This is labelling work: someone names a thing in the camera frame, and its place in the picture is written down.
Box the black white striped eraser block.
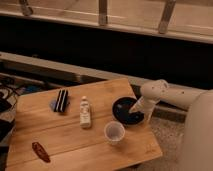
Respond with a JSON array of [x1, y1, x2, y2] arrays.
[[50, 89, 68, 113]]

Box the white paper cup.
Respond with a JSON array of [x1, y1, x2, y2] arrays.
[[104, 121, 125, 145]]

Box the red brown chili pepper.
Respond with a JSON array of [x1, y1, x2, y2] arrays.
[[32, 142, 51, 163]]

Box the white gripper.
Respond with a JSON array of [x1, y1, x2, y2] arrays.
[[129, 97, 156, 124]]

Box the wooden table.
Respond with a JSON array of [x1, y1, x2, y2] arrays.
[[6, 78, 162, 171]]

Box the black cables and devices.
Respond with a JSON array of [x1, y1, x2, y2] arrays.
[[0, 75, 26, 171]]

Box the white squeeze tube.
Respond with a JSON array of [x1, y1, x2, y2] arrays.
[[80, 96, 91, 129]]

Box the black ceramic bowl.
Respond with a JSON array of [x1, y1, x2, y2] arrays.
[[112, 97, 144, 125]]

